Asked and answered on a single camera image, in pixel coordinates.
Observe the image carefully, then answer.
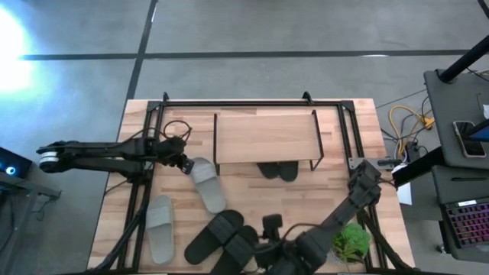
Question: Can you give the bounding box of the black device with blue light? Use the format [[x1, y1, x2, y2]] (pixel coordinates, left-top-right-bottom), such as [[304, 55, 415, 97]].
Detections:
[[0, 147, 34, 180]]

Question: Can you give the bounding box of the wooden shelf black metal frame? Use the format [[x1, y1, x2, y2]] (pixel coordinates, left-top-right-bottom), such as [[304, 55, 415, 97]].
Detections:
[[212, 109, 325, 176]]

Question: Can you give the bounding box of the black floor cable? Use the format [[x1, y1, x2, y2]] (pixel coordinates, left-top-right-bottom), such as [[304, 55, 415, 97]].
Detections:
[[380, 95, 436, 152]]

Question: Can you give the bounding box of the smartphone with tan case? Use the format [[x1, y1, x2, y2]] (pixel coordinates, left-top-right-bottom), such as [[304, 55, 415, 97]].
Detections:
[[452, 121, 487, 159]]

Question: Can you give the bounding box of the black aluminium rig frame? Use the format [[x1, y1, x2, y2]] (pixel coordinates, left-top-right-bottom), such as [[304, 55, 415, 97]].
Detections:
[[86, 91, 421, 275]]

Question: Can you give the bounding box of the black rubber slide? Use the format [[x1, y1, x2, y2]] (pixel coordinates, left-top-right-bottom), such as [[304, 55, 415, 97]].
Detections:
[[278, 160, 300, 183], [209, 225, 261, 275], [183, 209, 245, 265], [256, 162, 282, 180]]

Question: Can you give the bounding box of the potted green plant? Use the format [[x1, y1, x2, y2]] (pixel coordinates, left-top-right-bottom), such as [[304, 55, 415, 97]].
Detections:
[[330, 222, 372, 264]]

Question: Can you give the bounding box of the grey side table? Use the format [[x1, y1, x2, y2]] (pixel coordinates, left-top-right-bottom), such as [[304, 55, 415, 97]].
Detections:
[[423, 68, 489, 170]]

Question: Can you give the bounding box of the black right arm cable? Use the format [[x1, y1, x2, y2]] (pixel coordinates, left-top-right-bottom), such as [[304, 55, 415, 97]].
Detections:
[[280, 222, 325, 245]]

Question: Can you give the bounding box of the dark grey desk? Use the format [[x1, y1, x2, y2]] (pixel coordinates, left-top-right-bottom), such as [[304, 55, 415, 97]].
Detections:
[[430, 163, 489, 264]]

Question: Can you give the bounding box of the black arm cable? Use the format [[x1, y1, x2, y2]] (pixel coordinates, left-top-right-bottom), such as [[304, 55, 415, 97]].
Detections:
[[280, 222, 325, 245], [162, 119, 193, 142]]

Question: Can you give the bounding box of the black round pole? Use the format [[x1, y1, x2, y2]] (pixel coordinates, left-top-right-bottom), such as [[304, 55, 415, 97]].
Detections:
[[438, 36, 489, 83]]

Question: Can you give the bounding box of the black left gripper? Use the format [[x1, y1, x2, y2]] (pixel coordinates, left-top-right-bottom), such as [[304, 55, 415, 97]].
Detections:
[[156, 135, 195, 175]]

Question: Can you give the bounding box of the yellow floor cable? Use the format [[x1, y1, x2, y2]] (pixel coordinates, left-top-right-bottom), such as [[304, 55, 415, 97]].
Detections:
[[388, 105, 436, 150]]

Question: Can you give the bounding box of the grey metal plate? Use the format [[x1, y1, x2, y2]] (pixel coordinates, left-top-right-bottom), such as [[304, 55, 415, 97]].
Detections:
[[348, 156, 402, 171]]

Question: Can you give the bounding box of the black power strip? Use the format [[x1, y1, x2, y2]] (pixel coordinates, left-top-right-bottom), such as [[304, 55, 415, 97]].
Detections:
[[404, 140, 422, 163]]

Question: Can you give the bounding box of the thin grey floor cable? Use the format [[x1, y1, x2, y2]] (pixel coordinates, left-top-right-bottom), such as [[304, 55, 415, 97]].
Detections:
[[376, 89, 427, 109]]

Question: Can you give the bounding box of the white paper sheet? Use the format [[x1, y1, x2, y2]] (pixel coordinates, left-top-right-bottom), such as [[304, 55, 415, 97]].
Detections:
[[393, 163, 413, 206]]

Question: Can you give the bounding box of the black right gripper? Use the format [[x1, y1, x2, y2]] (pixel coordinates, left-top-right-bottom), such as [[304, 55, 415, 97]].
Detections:
[[246, 213, 293, 273]]

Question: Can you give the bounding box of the grey metal stand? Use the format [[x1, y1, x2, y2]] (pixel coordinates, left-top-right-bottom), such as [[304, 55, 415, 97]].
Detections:
[[0, 171, 62, 275]]

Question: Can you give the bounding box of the black device blue screen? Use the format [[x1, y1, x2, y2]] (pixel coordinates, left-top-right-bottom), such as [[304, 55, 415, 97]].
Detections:
[[466, 118, 489, 143]]

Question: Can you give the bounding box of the black desk bar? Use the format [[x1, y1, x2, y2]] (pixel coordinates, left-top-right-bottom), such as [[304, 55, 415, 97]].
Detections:
[[391, 147, 446, 188]]

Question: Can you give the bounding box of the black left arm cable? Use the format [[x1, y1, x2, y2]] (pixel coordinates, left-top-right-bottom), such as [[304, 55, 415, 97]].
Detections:
[[162, 119, 193, 142]]

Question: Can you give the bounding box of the grey rubber slide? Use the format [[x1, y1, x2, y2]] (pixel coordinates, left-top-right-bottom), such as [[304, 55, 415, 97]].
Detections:
[[144, 194, 176, 265], [189, 156, 227, 214]]

